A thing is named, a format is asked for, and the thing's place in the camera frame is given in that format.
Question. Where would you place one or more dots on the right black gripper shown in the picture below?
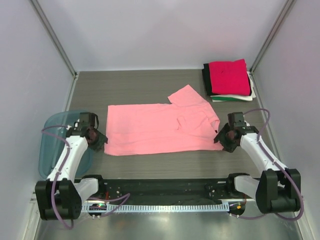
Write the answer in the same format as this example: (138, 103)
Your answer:
(221, 139)

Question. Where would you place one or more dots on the folded white t shirt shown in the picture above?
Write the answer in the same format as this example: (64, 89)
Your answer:
(242, 98)

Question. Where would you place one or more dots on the light pink t shirt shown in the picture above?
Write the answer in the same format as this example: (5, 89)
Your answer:
(187, 123)

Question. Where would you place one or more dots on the white slotted cable duct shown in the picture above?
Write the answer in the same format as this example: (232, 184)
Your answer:
(101, 208)

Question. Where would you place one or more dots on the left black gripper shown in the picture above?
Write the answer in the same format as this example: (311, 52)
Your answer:
(100, 140)

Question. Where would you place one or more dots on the blue plastic bin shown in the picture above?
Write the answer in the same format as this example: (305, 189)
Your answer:
(51, 147)

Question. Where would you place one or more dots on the folded green t shirt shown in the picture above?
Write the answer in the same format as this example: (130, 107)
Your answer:
(217, 98)

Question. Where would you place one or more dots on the right aluminium frame post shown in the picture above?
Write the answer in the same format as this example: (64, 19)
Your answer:
(283, 14)

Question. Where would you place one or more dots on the left aluminium frame post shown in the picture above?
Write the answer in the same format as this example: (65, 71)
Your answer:
(52, 35)

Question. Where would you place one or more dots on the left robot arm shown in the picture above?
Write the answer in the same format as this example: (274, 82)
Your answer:
(59, 197)

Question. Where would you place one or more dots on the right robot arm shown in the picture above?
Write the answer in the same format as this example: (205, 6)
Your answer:
(278, 190)

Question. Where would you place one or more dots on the folded magenta t shirt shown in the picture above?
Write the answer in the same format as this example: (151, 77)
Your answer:
(229, 78)

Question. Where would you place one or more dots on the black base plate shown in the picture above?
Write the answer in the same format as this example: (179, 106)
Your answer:
(170, 192)

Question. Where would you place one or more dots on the aluminium frame post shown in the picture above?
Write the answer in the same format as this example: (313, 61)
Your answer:
(283, 14)
(52, 35)

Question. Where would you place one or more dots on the folded black t shirt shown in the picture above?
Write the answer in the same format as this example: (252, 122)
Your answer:
(207, 79)

